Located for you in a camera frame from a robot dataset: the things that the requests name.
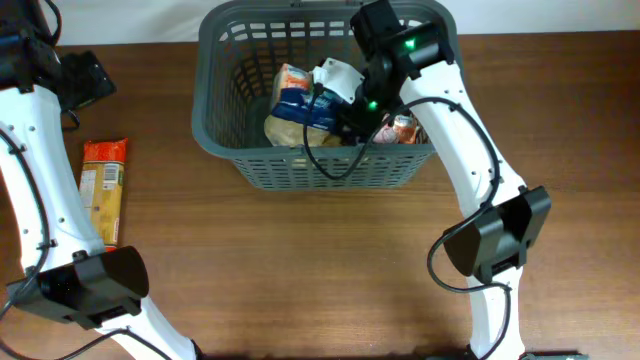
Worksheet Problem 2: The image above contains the tissue multipack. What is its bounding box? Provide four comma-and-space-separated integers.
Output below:
269, 63, 419, 146

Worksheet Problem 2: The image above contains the beige plastic bag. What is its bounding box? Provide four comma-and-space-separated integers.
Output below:
264, 115, 342, 147

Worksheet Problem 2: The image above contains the orange spaghetti packet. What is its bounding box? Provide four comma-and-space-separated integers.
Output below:
79, 138, 128, 252

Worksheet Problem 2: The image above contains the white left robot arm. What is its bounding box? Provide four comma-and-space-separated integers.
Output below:
1, 0, 202, 359

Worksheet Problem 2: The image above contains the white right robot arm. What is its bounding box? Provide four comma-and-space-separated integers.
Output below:
314, 1, 551, 359

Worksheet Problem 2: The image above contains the grey plastic basket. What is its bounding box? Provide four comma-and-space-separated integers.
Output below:
192, 1, 435, 191

